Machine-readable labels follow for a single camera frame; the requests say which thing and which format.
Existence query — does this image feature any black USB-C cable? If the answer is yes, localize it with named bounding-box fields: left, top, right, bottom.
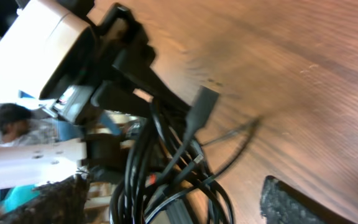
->
left=141, top=116, right=262, bottom=224

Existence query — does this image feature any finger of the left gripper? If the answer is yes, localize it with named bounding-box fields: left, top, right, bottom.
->
left=113, top=49, right=190, bottom=112
left=91, top=81, right=151, bottom=118

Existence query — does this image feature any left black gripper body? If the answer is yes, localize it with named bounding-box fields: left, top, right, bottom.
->
left=39, top=2, right=154, bottom=124

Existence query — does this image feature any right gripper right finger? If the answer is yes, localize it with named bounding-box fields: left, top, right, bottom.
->
left=259, top=175, right=354, bottom=224

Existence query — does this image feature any white desk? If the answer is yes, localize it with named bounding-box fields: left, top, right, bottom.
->
left=0, top=139, right=86, bottom=189

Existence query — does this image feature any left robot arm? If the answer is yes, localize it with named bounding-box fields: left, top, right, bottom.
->
left=0, top=1, right=189, bottom=126

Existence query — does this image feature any seated person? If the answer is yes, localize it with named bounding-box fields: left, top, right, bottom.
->
left=0, top=102, right=83, bottom=218

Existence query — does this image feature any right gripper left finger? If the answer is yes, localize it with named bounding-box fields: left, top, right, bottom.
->
left=0, top=174, right=89, bottom=224

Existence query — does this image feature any black USB-A to C cable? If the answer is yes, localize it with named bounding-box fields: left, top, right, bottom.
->
left=109, top=85, right=236, bottom=224

